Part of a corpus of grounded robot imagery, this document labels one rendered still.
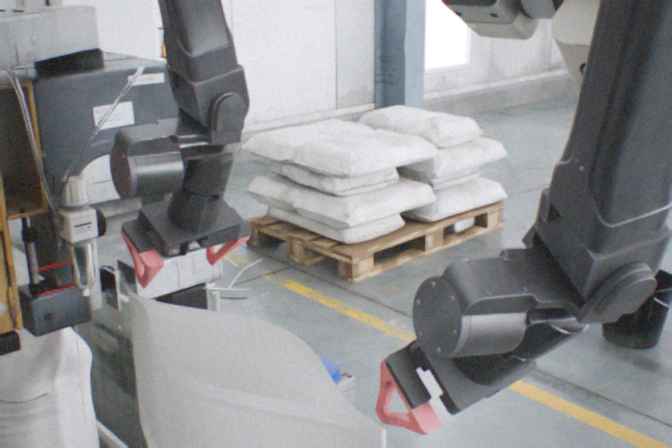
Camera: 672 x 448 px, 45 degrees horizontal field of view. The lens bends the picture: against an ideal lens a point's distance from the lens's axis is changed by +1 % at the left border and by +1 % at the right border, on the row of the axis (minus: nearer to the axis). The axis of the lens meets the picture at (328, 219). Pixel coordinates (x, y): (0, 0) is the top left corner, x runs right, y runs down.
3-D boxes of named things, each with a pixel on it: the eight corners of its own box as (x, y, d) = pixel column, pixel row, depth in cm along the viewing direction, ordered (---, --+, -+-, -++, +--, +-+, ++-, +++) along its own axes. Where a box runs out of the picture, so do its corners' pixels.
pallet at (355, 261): (502, 226, 463) (504, 202, 459) (353, 284, 385) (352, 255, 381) (395, 198, 520) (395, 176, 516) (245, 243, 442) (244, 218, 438)
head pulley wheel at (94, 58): (116, 68, 110) (115, 49, 109) (51, 75, 104) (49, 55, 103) (86, 63, 116) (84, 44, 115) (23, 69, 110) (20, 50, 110)
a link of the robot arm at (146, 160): (248, 93, 83) (209, 68, 89) (141, 101, 76) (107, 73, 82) (239, 200, 88) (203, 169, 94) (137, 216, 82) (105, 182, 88)
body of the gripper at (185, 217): (136, 218, 94) (146, 169, 89) (211, 198, 100) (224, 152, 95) (165, 256, 91) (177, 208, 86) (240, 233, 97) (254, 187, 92)
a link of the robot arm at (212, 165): (247, 151, 87) (225, 119, 90) (188, 158, 83) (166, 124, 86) (233, 199, 91) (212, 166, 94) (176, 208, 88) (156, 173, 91)
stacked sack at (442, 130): (488, 142, 449) (489, 115, 445) (435, 155, 422) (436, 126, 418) (400, 125, 498) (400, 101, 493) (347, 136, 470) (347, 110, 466)
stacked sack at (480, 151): (513, 163, 452) (514, 137, 448) (430, 186, 410) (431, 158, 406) (452, 150, 484) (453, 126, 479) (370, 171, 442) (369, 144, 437)
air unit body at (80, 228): (113, 293, 106) (100, 177, 101) (78, 303, 103) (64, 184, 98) (97, 283, 109) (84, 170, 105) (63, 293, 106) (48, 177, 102)
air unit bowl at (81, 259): (101, 287, 105) (96, 242, 103) (79, 293, 103) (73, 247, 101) (90, 280, 107) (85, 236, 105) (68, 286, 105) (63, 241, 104)
